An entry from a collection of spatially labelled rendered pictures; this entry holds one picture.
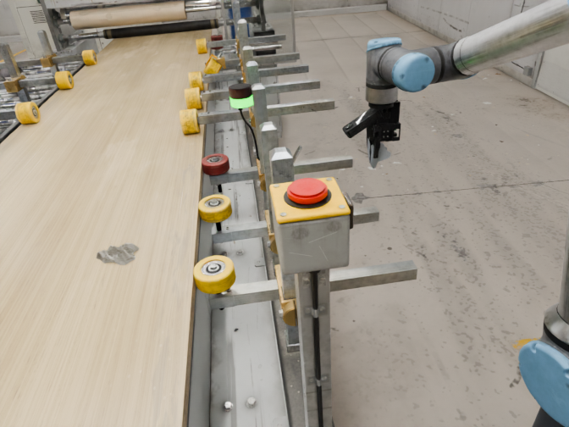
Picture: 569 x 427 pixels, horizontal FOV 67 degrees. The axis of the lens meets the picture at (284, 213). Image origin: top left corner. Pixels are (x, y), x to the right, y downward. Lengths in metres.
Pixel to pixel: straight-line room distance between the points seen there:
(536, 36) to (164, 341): 0.86
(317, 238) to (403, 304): 1.66
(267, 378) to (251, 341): 0.11
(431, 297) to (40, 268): 1.63
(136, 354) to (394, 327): 1.39
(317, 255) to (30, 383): 0.52
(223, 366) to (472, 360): 1.13
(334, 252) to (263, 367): 0.64
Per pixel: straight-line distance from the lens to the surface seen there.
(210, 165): 1.25
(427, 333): 1.96
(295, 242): 0.41
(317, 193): 0.41
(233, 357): 1.07
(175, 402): 0.68
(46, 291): 0.95
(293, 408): 0.88
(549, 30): 0.96
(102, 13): 3.55
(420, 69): 1.12
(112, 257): 0.96
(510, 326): 2.09
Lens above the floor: 1.44
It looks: 33 degrees down
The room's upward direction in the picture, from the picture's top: 5 degrees counter-clockwise
